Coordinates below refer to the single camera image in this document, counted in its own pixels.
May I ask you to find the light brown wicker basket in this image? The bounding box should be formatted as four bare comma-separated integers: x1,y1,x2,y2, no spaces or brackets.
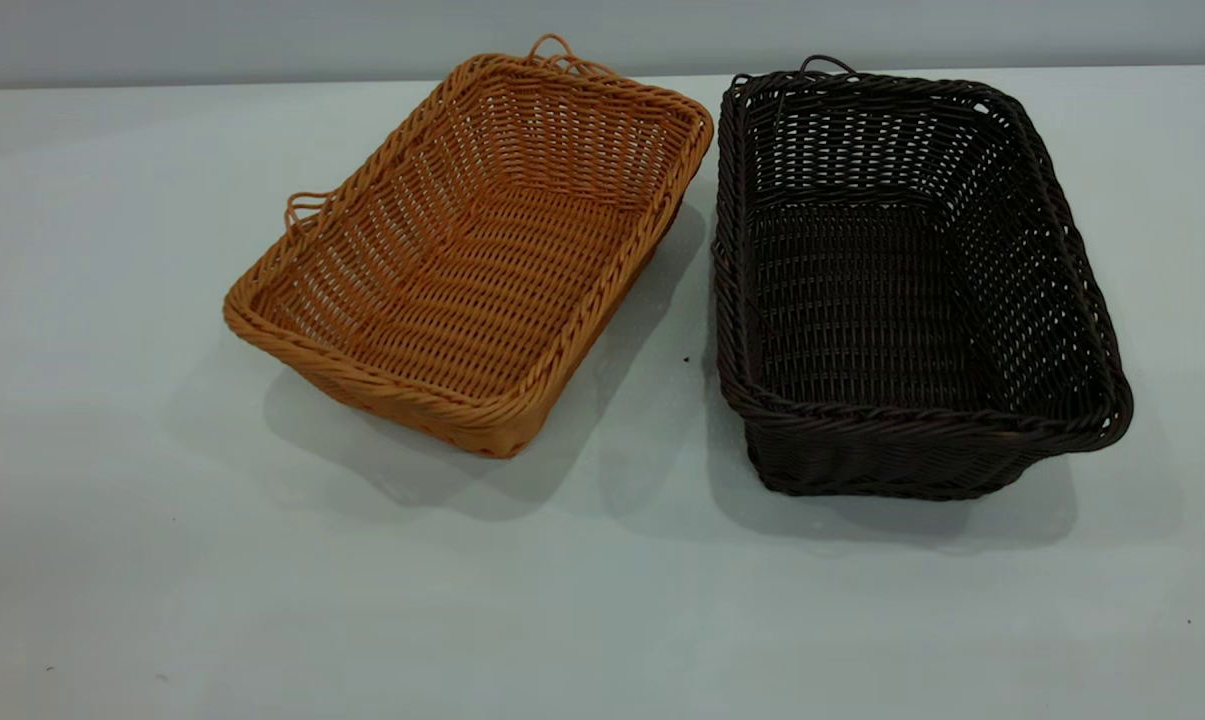
223,34,715,460

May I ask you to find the dark brown wicker basket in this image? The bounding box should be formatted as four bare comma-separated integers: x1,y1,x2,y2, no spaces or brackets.
712,55,1135,501

